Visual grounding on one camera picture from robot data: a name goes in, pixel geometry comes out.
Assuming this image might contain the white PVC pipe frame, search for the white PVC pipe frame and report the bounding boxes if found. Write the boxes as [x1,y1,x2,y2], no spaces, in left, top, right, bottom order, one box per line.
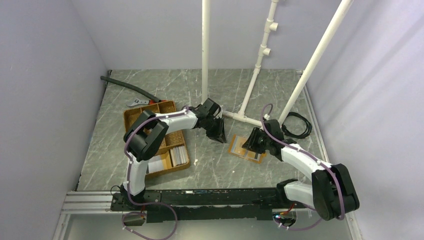
[201,0,353,126]

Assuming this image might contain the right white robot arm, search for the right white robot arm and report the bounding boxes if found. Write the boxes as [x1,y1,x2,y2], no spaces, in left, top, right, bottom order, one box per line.
[242,119,360,221]

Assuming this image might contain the black foam hose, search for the black foam hose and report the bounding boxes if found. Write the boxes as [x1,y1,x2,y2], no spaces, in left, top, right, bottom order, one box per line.
[100,75,162,103]

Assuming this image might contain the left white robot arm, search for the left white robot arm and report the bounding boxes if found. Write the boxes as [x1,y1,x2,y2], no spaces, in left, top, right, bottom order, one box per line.
[120,98,227,210]

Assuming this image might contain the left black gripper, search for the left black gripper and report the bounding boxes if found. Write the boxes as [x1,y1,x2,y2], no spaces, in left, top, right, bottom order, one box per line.
[204,116,227,144]

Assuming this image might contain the woven brown divided tray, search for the woven brown divided tray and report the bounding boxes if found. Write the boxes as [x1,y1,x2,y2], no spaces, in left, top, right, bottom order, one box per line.
[123,100,191,179]

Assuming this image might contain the stack of credit cards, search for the stack of credit cards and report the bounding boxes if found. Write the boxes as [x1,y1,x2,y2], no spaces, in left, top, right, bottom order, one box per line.
[169,145,189,167]

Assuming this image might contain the coiled black cable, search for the coiled black cable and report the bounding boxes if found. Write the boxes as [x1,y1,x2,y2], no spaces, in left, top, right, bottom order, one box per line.
[281,111,313,139]

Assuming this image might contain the red handled adjustable wrench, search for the red handled adjustable wrench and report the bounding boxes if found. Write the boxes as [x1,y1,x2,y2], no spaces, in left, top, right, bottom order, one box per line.
[126,97,167,108]

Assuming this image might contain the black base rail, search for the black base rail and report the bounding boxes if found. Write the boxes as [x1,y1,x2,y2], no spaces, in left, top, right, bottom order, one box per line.
[110,187,296,223]

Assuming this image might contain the orange leather card holder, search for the orange leather card holder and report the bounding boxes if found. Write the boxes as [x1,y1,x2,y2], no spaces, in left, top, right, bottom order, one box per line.
[228,134,267,164]

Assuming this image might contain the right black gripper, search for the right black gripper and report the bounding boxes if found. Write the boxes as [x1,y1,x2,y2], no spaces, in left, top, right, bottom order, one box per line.
[242,127,271,154]

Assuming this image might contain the aluminium frame rail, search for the aluminium frame rail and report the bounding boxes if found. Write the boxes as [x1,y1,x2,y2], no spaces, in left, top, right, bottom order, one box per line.
[52,191,113,240]

